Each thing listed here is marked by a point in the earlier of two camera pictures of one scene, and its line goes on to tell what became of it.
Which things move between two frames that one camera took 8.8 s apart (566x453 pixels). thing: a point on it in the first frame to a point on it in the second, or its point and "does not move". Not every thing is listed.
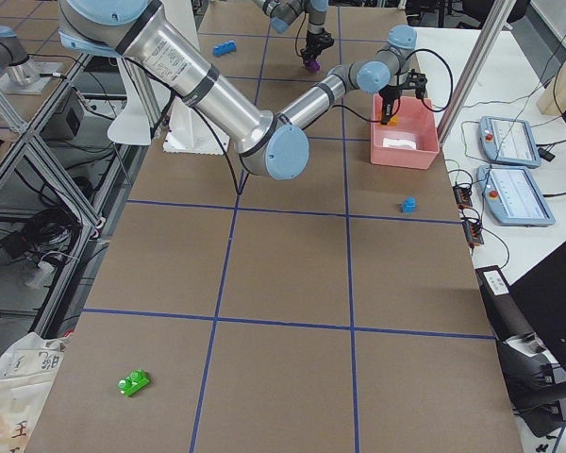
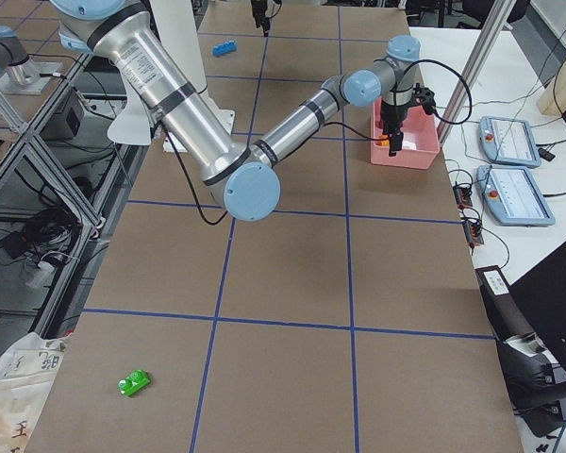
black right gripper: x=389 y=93 to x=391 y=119
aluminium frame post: x=499 y=14 does not move
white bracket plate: x=152 y=109 does not move
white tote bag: x=13 y=397 does not move
